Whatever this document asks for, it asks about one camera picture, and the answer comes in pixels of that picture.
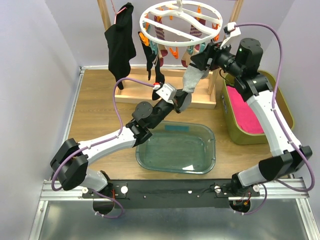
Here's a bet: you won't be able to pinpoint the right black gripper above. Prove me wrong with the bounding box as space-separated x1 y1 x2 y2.
189 37 244 78

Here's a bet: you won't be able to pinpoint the grey sock black stripes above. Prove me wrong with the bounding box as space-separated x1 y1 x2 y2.
182 63 209 94

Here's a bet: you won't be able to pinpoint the black sock tan stripes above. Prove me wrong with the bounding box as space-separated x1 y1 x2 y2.
138 31 156 80

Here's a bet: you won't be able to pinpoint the white round clip hanger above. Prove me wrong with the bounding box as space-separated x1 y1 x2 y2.
138 0 224 47

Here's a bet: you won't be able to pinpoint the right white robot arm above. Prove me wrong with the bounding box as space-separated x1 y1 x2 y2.
191 38 313 196

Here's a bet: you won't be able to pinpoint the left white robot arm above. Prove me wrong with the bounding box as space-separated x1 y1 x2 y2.
50 89 192 198

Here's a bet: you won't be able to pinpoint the beige purple striped sock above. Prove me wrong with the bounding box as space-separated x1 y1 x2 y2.
154 15 168 67

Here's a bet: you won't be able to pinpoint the clear plastic tub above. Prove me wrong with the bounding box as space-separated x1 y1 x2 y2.
135 121 216 175

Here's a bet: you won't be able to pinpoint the olive green bin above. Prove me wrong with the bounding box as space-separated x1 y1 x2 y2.
221 74 283 145

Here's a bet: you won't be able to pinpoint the pink folded cloth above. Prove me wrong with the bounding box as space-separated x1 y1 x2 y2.
226 86 264 134

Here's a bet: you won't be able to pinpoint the large black hanging cloth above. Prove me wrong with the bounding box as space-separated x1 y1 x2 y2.
104 2 137 81

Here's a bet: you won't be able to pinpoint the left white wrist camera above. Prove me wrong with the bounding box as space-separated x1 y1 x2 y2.
153 83 177 105

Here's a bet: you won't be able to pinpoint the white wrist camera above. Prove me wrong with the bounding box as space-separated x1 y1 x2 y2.
153 83 177 105
219 22 241 49

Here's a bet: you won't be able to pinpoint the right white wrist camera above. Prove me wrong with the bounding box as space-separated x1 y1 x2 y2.
219 22 241 49

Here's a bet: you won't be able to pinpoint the wooden rack frame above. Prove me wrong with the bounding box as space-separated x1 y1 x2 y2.
96 0 245 110

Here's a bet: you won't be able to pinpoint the black mounting base plate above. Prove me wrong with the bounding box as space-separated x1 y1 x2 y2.
82 178 261 210

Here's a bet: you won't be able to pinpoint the aluminium rail frame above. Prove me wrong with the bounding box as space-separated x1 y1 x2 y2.
29 66 320 240

